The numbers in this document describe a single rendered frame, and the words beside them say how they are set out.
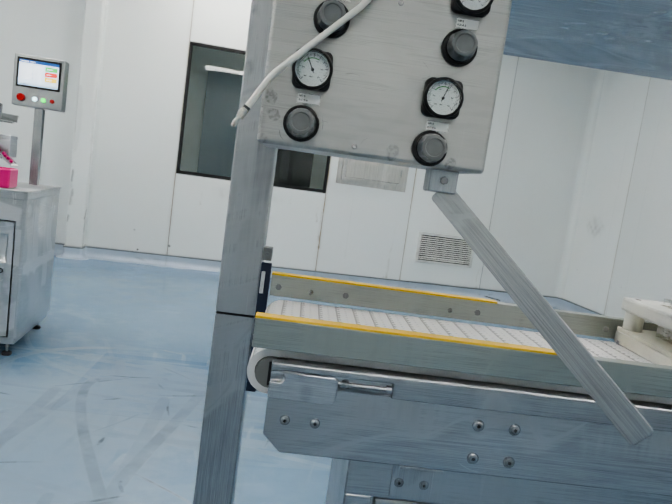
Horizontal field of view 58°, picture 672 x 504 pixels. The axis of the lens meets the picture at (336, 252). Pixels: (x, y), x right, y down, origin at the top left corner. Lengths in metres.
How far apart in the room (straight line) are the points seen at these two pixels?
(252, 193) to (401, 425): 0.41
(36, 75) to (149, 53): 2.51
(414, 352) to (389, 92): 0.26
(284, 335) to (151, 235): 5.15
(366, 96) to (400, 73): 0.04
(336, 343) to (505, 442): 0.21
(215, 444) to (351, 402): 0.38
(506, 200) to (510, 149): 0.50
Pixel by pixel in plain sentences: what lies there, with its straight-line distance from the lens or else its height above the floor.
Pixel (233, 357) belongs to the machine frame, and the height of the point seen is 0.71.
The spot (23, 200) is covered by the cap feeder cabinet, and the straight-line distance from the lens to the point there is 3.00.
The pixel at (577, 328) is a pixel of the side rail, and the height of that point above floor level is 0.83.
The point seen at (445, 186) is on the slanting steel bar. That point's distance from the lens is 0.63.
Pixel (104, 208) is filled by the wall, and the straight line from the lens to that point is 5.80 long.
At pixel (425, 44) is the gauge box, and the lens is 0.60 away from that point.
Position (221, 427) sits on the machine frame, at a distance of 0.99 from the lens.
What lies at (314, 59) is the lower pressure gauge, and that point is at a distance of 0.58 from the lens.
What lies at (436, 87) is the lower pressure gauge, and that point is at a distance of 0.58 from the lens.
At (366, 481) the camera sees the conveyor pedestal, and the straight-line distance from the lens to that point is 0.75.
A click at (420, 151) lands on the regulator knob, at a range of 0.57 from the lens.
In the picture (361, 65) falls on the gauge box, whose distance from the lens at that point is 0.59.
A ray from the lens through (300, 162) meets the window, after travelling 5.73.
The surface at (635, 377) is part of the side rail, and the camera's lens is 0.73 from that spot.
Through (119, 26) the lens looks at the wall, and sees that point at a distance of 5.87.
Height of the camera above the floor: 1.00
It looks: 7 degrees down
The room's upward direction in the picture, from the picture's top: 8 degrees clockwise
